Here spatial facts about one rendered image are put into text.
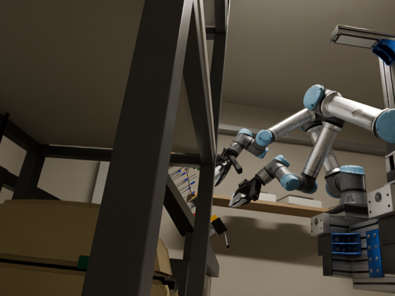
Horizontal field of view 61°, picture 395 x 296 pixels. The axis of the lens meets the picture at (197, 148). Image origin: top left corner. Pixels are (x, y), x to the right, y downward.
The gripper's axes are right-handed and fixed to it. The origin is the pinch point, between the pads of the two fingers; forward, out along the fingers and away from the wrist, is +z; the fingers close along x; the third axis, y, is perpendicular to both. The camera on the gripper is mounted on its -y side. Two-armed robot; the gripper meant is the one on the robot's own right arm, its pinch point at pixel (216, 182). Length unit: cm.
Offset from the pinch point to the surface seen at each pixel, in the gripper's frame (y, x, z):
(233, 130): 72, -147, -110
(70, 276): -31, 113, 61
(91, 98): -14, 117, 36
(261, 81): 61, -108, -155
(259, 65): 61, -80, -151
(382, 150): -70, -194, -192
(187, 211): -28, 82, 37
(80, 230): -28, 114, 55
